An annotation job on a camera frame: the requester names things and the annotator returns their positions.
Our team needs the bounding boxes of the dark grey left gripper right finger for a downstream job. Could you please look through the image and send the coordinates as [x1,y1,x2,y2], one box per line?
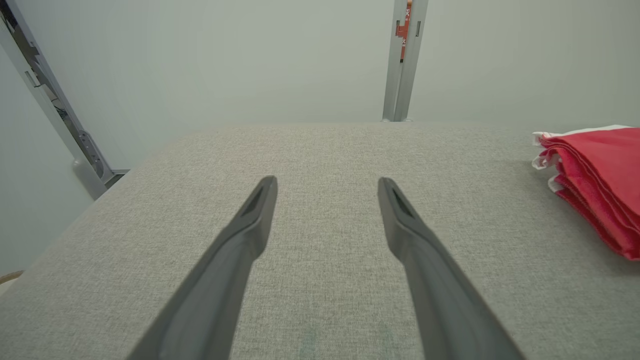
[377,176,527,360]

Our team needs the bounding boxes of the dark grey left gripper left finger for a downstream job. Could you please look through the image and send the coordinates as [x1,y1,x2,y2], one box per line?
[127,175,279,360]

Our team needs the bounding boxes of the red jersey with white trim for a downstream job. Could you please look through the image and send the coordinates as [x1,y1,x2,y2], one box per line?
[547,172,640,262]

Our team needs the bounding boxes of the red shorts with white lining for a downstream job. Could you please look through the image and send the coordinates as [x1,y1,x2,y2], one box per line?
[531,125,640,221]

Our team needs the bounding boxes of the grey partition base rail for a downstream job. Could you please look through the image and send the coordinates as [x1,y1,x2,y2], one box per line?
[102,169,132,188]

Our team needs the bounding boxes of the grey double partition post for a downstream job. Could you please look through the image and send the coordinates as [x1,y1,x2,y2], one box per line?
[382,0,430,123]

